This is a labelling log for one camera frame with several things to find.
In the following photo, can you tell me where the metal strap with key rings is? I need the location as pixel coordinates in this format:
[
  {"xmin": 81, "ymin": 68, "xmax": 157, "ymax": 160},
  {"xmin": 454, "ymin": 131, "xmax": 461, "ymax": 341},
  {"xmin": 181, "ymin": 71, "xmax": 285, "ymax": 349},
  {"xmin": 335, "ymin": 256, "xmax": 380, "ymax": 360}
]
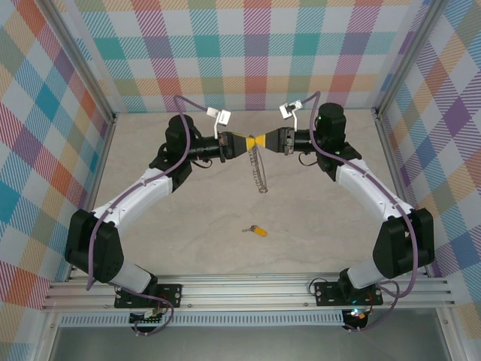
[{"xmin": 247, "ymin": 144, "xmax": 270, "ymax": 195}]

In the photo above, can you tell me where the black controller board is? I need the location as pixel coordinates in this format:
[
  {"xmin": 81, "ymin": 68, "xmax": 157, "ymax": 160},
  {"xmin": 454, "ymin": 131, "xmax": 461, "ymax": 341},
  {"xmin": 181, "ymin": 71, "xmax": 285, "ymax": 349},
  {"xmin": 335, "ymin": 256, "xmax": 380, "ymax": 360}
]
[
  {"xmin": 344, "ymin": 308, "xmax": 368, "ymax": 329},
  {"xmin": 129, "ymin": 310, "xmax": 166, "ymax": 325}
]

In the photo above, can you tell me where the grey metal panel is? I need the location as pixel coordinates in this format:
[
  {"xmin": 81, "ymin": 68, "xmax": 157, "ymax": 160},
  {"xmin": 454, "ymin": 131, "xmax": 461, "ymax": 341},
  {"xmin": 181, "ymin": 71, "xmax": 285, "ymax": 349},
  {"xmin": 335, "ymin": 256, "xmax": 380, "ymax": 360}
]
[{"xmin": 48, "ymin": 326, "xmax": 452, "ymax": 361}]

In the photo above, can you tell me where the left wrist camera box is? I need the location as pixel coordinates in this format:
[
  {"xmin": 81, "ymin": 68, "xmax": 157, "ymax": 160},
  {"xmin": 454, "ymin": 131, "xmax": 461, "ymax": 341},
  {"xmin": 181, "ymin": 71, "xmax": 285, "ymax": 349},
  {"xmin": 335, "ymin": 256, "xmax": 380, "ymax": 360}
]
[{"xmin": 206, "ymin": 107, "xmax": 232, "ymax": 127}]

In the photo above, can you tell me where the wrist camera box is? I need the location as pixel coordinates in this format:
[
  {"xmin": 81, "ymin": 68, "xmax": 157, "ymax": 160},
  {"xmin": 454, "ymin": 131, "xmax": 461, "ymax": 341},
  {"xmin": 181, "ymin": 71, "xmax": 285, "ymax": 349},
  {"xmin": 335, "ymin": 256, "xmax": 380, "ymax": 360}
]
[
  {"xmin": 278, "ymin": 100, "xmax": 304, "ymax": 120},
  {"xmin": 206, "ymin": 107, "xmax": 232, "ymax": 127}
]

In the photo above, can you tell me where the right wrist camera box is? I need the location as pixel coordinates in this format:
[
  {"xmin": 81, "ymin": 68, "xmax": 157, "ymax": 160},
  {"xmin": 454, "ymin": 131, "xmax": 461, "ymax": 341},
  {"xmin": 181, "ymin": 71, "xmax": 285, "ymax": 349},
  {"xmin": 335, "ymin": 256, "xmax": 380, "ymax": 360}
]
[{"xmin": 278, "ymin": 100, "xmax": 304, "ymax": 120}]

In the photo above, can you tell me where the aluminium frame side rail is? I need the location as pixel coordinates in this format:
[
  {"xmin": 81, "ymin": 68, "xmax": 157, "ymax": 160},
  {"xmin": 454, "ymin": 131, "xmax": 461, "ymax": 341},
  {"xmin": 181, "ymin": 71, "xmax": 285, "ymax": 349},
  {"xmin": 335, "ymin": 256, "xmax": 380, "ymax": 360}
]
[
  {"xmin": 374, "ymin": 111, "xmax": 433, "ymax": 278},
  {"xmin": 63, "ymin": 114, "xmax": 118, "ymax": 283}
]

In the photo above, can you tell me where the aluminium frame corner post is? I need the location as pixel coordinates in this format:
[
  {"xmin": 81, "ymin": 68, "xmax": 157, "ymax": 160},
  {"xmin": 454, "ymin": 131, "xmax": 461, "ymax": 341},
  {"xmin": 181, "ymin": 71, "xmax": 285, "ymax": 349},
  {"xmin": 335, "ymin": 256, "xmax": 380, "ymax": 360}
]
[
  {"xmin": 41, "ymin": 0, "xmax": 118, "ymax": 121},
  {"xmin": 374, "ymin": 0, "xmax": 450, "ymax": 116}
]

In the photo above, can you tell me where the long aluminium mounting rail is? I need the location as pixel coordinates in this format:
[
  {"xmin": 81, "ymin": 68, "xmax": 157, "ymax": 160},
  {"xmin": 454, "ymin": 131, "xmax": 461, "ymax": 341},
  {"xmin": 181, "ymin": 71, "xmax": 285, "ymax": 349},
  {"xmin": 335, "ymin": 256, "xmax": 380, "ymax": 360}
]
[{"xmin": 41, "ymin": 272, "xmax": 455, "ymax": 311}]

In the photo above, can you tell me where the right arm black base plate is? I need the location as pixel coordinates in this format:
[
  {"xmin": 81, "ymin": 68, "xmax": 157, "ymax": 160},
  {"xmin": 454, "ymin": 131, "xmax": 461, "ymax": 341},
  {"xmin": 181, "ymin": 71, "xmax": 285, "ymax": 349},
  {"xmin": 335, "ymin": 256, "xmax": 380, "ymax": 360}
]
[{"xmin": 313, "ymin": 280, "xmax": 384, "ymax": 308}]

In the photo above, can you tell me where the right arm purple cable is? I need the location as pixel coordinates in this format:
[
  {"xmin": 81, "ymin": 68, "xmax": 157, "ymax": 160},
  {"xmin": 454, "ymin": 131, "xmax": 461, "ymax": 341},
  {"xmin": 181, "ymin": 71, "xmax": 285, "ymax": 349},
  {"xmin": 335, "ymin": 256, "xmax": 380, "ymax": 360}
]
[{"xmin": 300, "ymin": 92, "xmax": 420, "ymax": 334}]

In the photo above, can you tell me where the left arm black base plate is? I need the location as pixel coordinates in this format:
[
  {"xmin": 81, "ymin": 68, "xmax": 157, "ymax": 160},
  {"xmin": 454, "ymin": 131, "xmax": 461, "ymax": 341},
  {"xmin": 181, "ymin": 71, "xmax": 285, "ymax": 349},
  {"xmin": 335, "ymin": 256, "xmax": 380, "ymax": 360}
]
[{"xmin": 114, "ymin": 284, "xmax": 183, "ymax": 309}]

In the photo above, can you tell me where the slotted cable duct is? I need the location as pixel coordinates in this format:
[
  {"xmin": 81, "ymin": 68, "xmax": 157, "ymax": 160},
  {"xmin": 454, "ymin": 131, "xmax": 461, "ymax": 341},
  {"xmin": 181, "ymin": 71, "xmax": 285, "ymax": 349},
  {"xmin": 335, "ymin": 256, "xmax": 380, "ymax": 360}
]
[{"xmin": 59, "ymin": 314, "xmax": 345, "ymax": 327}]

